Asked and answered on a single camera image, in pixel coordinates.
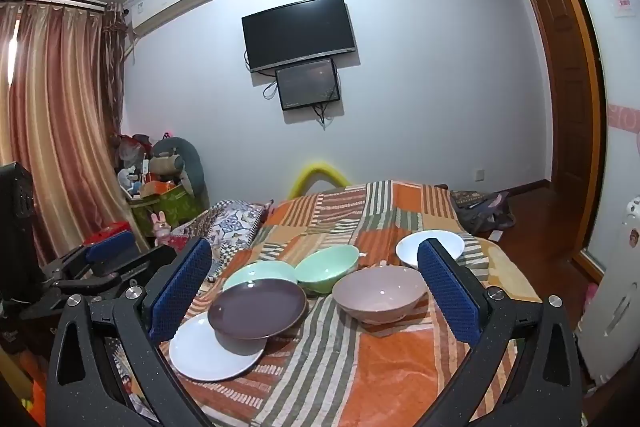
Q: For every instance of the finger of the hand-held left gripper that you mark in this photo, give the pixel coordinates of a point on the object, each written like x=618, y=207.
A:
x=150, y=259
x=110, y=244

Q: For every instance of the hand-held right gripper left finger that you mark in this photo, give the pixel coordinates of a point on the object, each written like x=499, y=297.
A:
x=182, y=287

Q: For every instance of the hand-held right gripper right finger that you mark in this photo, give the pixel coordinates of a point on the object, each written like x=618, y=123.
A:
x=445, y=292

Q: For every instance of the white bowl with dark spots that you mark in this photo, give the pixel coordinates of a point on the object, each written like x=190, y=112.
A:
x=407, y=249

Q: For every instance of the pink bowl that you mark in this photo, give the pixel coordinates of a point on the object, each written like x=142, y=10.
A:
x=380, y=292

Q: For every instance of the white plate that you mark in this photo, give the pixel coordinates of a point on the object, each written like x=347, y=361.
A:
x=200, y=352

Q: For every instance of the dark purple plate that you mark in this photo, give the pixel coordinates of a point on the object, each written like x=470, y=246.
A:
x=255, y=307

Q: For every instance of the light green plate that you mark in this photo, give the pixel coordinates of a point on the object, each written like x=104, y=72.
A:
x=260, y=272

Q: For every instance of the light green bowl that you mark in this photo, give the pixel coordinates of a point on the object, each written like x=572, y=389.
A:
x=325, y=267

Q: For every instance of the red box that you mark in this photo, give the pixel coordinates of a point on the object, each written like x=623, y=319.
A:
x=107, y=229

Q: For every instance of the pink bunny toy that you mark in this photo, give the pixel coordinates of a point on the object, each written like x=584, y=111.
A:
x=161, y=227

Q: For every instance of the green cardboard box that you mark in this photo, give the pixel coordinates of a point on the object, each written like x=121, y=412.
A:
x=170, y=207

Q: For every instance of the patterned quilt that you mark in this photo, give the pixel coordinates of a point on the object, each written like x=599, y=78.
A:
x=230, y=227

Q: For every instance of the dark bag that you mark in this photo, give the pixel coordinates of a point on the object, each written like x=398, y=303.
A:
x=480, y=212

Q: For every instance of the striped orange blanket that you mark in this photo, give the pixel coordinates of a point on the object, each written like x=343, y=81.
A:
x=380, y=367

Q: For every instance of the striped brown curtain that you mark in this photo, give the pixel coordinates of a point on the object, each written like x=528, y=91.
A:
x=65, y=107

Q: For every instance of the white standing appliance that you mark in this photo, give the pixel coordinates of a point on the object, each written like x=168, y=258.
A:
x=615, y=307

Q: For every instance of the yellow foam tube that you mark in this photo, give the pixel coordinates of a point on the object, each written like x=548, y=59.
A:
x=320, y=168

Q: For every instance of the wooden door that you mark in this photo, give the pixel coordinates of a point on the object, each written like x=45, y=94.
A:
x=555, y=82

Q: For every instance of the white air conditioner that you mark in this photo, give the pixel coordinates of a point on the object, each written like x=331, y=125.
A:
x=170, y=2

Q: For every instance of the white wall socket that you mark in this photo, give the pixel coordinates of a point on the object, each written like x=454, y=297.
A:
x=479, y=174

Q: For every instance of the small black wall monitor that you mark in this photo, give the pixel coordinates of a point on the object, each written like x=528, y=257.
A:
x=307, y=84

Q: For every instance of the wooden door frame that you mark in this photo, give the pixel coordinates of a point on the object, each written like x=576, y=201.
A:
x=595, y=107

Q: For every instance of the black wall television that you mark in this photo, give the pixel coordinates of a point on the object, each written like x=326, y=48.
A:
x=300, y=32

